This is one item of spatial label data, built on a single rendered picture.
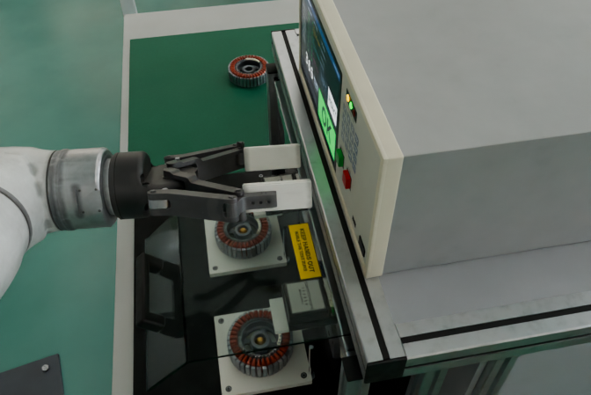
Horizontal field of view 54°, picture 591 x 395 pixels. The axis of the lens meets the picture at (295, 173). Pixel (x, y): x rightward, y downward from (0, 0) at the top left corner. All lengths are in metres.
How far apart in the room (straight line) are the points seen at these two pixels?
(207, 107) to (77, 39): 1.90
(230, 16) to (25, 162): 1.32
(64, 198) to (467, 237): 0.46
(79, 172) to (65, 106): 2.27
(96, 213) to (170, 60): 1.12
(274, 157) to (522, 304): 0.34
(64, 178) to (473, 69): 0.47
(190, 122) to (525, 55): 0.95
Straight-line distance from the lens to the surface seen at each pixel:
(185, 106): 1.56
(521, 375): 0.87
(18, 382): 2.05
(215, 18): 1.90
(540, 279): 0.79
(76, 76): 3.09
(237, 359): 1.01
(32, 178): 0.66
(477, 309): 0.74
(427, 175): 0.62
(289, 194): 0.60
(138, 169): 0.64
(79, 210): 0.66
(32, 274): 2.28
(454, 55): 0.73
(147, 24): 1.92
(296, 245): 0.82
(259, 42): 1.77
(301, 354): 1.05
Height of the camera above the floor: 1.72
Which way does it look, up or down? 46 degrees down
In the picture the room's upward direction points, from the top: straight up
